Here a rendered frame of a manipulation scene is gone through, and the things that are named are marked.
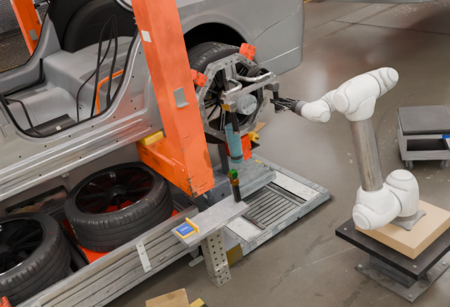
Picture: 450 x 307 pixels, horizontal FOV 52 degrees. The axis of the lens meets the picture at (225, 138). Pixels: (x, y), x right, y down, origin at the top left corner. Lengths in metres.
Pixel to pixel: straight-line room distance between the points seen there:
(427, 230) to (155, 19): 1.70
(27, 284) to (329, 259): 1.70
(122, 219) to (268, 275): 0.92
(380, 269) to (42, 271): 1.84
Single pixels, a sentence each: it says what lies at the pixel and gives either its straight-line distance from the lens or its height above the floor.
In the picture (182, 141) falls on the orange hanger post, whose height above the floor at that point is 0.90.
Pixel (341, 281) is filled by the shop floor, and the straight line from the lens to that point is 2.79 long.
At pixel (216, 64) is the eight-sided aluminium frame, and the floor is 1.12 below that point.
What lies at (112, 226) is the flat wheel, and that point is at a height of 0.46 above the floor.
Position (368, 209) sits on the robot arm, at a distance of 2.31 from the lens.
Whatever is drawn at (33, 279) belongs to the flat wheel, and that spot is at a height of 0.43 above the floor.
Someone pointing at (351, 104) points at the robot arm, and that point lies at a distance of 2.06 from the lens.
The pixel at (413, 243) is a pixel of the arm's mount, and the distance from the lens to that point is 2.48.
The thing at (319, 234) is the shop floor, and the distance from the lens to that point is 3.08.
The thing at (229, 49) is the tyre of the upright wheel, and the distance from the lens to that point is 2.96.
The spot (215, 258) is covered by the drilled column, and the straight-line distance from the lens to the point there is 2.73.
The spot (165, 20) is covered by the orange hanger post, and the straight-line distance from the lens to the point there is 2.28.
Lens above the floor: 2.01
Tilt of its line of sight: 28 degrees down
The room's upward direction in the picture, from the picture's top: 11 degrees counter-clockwise
